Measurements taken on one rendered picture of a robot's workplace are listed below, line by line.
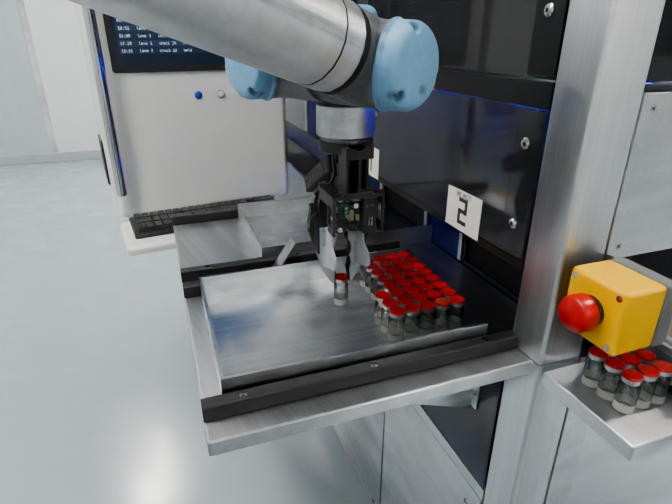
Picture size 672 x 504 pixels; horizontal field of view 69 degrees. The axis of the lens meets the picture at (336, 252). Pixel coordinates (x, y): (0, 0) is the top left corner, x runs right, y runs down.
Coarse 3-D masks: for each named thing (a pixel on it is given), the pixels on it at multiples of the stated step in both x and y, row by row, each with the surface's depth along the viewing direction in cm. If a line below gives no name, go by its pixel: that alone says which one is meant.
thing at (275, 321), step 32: (224, 288) 77; (256, 288) 79; (288, 288) 79; (320, 288) 79; (352, 288) 79; (224, 320) 70; (256, 320) 70; (288, 320) 70; (320, 320) 70; (352, 320) 70; (224, 352) 63; (256, 352) 63; (288, 352) 63; (320, 352) 63; (352, 352) 58; (384, 352) 59; (224, 384) 53; (256, 384) 55
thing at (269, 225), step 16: (240, 208) 105; (256, 208) 110; (272, 208) 111; (288, 208) 112; (304, 208) 114; (256, 224) 106; (272, 224) 106; (288, 224) 106; (304, 224) 106; (384, 224) 106; (400, 224) 106; (256, 240) 90; (272, 240) 97; (304, 240) 97; (368, 240) 93; (400, 240) 95; (416, 240) 96
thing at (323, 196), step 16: (320, 144) 62; (336, 144) 60; (368, 144) 61; (336, 160) 64; (352, 160) 59; (368, 160) 62; (336, 176) 64; (352, 176) 62; (368, 176) 62; (320, 192) 65; (336, 192) 63; (352, 192) 61; (368, 192) 62; (320, 208) 67; (336, 208) 63; (352, 208) 64; (368, 208) 63; (336, 224) 63; (352, 224) 64; (368, 224) 64
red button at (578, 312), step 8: (568, 296) 50; (576, 296) 49; (584, 296) 49; (560, 304) 51; (568, 304) 50; (576, 304) 49; (584, 304) 49; (592, 304) 49; (560, 312) 51; (568, 312) 50; (576, 312) 49; (584, 312) 48; (592, 312) 48; (560, 320) 51; (568, 320) 50; (576, 320) 49; (584, 320) 48; (592, 320) 48; (568, 328) 50; (576, 328) 49; (584, 328) 49; (592, 328) 49
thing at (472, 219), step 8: (448, 192) 74; (456, 192) 72; (464, 192) 70; (448, 200) 75; (456, 200) 72; (472, 200) 69; (480, 200) 67; (448, 208) 75; (456, 208) 73; (464, 208) 71; (472, 208) 69; (480, 208) 67; (448, 216) 75; (456, 216) 73; (464, 216) 71; (472, 216) 69; (480, 216) 68; (456, 224) 73; (472, 224) 69; (464, 232) 72; (472, 232) 70
